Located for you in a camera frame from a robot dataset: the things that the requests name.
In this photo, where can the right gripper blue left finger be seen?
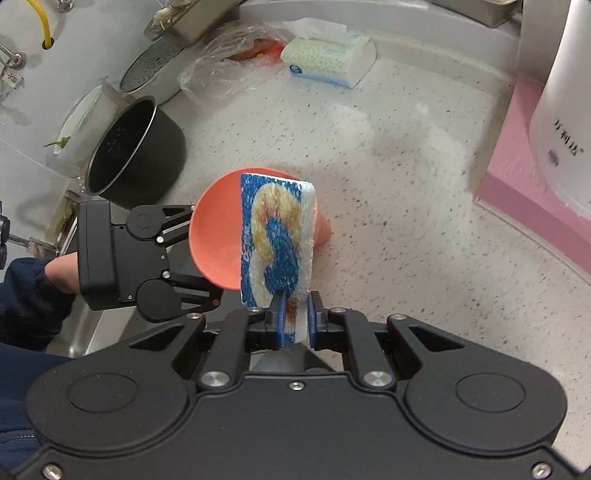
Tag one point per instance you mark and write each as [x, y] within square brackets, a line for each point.
[242, 332]

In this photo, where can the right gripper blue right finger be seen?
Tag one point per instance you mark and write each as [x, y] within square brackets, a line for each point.
[351, 334]

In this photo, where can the coral footed bowl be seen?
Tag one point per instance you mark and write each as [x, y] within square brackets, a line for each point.
[216, 224]

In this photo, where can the blue patterned sponge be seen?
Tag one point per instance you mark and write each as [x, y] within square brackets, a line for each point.
[278, 230]

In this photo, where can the person left hand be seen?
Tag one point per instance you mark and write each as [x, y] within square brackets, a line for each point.
[62, 273]

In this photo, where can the black rice cooker pot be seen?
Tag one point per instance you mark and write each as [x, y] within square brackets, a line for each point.
[139, 158]

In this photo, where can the steel steamer pot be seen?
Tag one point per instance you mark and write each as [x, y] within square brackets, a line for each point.
[155, 72]

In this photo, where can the pink box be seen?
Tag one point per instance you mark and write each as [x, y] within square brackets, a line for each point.
[513, 189]

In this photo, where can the clear plastic bag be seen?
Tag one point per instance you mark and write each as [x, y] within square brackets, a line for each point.
[235, 58]

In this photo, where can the large steel tray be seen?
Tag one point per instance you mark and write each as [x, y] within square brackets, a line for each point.
[183, 23]

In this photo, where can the tissue pack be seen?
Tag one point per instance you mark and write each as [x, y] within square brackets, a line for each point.
[328, 52]

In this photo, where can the white electric kettle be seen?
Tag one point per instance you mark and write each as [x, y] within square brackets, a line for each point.
[559, 131]

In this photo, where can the small steel tray right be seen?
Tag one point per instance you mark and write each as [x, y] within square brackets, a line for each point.
[491, 13]

